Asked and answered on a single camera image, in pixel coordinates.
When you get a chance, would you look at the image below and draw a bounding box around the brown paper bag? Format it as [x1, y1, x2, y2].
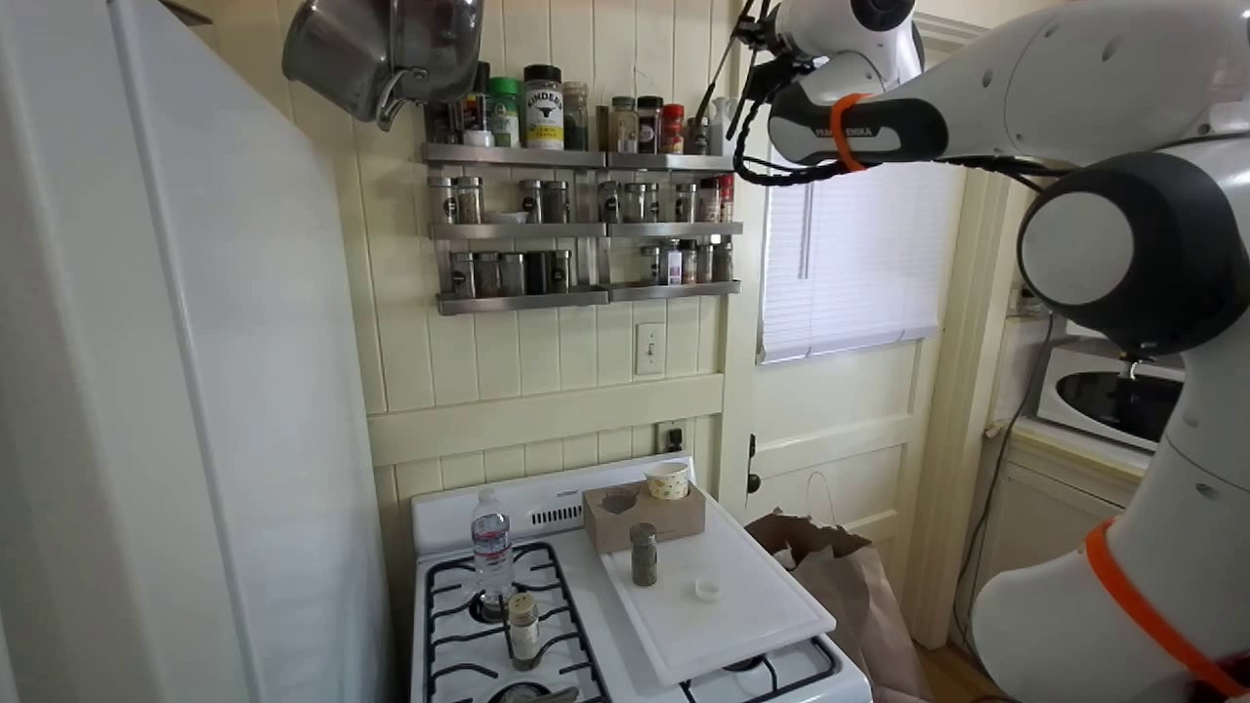
[747, 509, 933, 703]

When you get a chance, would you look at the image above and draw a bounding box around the white gas stove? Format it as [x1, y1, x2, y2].
[407, 449, 874, 703]

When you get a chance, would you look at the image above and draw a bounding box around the dark spice jar black lid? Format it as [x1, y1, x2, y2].
[463, 61, 499, 152]

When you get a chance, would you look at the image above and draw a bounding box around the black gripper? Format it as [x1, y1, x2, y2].
[737, 0, 801, 72]

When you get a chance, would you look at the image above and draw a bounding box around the brown cardboard box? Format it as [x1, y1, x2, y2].
[580, 481, 711, 560]

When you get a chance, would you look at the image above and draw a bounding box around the white cutting board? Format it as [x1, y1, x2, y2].
[596, 496, 840, 693]

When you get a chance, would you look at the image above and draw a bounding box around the white paper cup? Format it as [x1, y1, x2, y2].
[642, 466, 696, 510]

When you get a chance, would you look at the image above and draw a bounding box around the hanging steel pan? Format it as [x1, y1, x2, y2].
[385, 0, 490, 108]

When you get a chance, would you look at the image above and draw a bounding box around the white panel door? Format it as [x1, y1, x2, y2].
[721, 160, 994, 656]

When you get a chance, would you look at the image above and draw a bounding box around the clear plastic water bottle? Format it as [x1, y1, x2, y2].
[467, 488, 515, 620]

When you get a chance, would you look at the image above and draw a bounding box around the metal wall spice rack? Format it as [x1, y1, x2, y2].
[418, 138, 747, 319]

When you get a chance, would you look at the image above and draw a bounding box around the large jar with white label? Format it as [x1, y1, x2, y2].
[519, 61, 570, 156]

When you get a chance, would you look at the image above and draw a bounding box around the white window blind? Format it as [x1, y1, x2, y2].
[756, 163, 945, 369]

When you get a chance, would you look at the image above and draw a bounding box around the white light switch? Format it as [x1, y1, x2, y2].
[631, 319, 668, 380]

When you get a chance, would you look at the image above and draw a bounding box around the small grey spice shaker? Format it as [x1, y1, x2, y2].
[631, 522, 663, 591]

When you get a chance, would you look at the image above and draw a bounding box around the white refrigerator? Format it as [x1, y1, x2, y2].
[0, 0, 399, 703]

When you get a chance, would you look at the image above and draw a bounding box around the small spice jar white lid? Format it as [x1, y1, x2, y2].
[504, 591, 543, 671]

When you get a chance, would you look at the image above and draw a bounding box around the steel pot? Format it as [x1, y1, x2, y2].
[278, 0, 403, 128]

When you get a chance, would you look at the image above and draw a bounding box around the white microwave oven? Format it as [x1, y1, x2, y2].
[1030, 323, 1192, 462]

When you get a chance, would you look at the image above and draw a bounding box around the brown spice jar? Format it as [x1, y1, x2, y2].
[611, 93, 642, 156]

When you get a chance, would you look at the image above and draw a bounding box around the spice jar green lid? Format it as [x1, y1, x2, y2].
[490, 73, 528, 152]

